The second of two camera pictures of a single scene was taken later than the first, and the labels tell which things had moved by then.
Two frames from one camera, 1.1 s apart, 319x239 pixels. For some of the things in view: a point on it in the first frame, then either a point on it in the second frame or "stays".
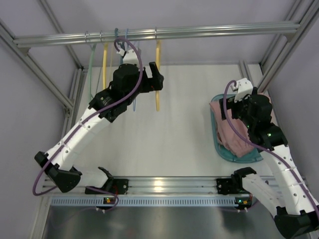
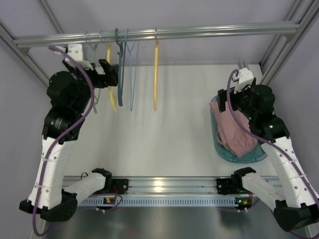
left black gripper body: x=154 y=79 to x=105 y=73
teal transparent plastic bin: x=253 y=156 stays
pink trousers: x=236 y=146 stays
